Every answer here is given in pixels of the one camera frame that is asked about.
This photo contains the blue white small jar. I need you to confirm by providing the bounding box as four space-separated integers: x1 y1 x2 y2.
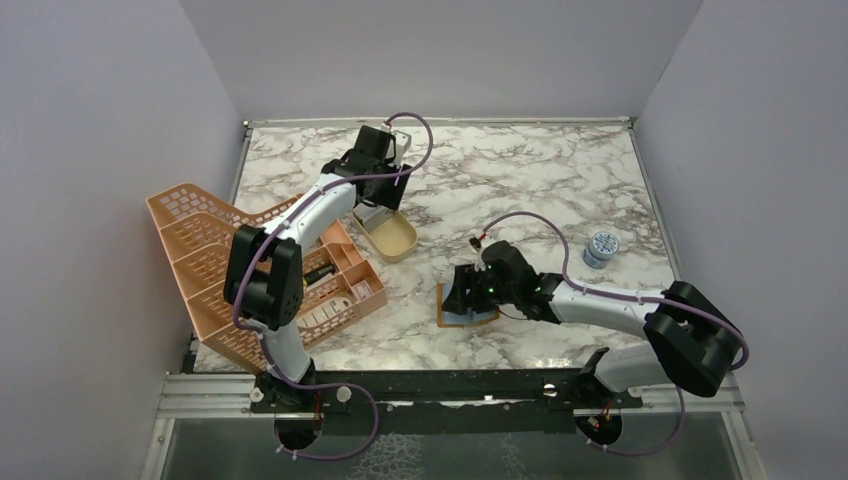
582 231 620 269

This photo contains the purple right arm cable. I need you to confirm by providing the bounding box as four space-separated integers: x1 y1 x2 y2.
480 211 751 372

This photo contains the pink plastic desk organizer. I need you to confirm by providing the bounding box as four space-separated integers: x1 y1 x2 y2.
146 183 390 376

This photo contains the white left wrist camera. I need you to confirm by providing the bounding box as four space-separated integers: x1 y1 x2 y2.
379 124 412 166

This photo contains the beige oval plastic tray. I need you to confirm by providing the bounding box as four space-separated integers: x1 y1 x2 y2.
352 204 418 263

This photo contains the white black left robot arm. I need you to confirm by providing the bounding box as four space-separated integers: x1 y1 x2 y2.
224 124 411 411

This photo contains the stack of grey cards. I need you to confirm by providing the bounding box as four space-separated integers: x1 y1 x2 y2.
355 205 393 232

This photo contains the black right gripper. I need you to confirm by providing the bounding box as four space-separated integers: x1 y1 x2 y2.
442 263 518 314

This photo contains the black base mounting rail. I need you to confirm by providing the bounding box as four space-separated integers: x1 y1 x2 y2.
249 368 642 436

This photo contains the aluminium table frame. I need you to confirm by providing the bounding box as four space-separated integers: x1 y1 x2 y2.
157 120 762 479

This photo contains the yellow leather card holder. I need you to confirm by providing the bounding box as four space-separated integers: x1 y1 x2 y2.
436 283 501 328

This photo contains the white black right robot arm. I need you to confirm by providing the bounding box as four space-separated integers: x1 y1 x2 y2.
438 241 744 407

